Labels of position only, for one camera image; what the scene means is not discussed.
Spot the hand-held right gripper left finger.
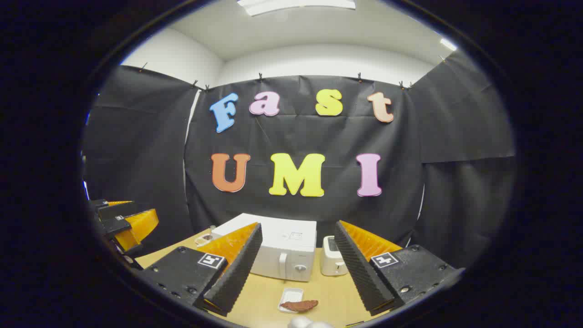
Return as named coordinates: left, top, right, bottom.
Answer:
left=136, top=222, right=264, bottom=318

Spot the white microwave oven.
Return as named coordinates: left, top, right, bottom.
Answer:
left=212, top=213, right=317, bottom=282

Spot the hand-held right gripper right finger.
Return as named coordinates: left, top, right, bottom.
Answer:
left=334, top=220, right=466, bottom=316

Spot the white toaster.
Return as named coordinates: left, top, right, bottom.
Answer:
left=320, top=236, right=349, bottom=277

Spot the white rectangular dish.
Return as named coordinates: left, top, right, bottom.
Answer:
left=278, top=287, right=304, bottom=314

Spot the brown meat piece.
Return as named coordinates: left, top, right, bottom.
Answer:
left=280, top=299, right=319, bottom=312

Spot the white rounded object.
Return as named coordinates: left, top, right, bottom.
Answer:
left=288, top=316, right=334, bottom=328

